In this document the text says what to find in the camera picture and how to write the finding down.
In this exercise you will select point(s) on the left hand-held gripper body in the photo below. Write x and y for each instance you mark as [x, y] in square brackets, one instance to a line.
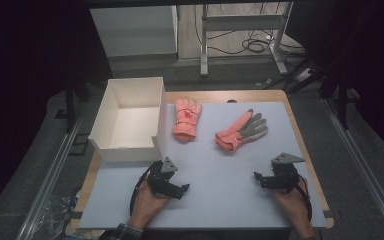
[160, 178]

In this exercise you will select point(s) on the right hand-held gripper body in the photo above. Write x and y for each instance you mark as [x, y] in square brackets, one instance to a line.
[285, 175]

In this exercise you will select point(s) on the pink glove with grey palm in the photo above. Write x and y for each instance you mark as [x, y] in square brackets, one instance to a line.
[240, 131]

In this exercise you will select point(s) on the white box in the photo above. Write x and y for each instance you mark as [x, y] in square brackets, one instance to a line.
[130, 130]

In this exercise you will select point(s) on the pink glove with red print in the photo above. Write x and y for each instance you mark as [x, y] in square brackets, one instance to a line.
[186, 120]

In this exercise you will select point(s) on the person's left hand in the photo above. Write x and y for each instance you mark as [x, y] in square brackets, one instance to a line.
[148, 203]

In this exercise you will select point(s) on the person's right hand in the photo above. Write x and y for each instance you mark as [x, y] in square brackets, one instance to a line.
[295, 206]

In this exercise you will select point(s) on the patterned wristband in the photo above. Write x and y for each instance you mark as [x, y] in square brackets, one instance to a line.
[126, 231]

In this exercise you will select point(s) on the wooden table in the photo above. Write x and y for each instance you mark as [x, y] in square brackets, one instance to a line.
[213, 95]

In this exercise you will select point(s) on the white power strip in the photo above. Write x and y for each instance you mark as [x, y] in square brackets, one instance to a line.
[304, 75]

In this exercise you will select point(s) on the clear plastic bag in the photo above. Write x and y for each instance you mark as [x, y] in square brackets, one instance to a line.
[58, 216]

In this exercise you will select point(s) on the white cabinet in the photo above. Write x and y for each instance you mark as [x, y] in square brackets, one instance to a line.
[133, 31]

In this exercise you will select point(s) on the aluminium floor rail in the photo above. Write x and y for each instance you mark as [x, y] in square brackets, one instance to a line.
[50, 176]
[363, 166]

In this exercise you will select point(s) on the white metal desk frame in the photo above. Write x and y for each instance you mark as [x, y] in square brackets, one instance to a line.
[240, 22]

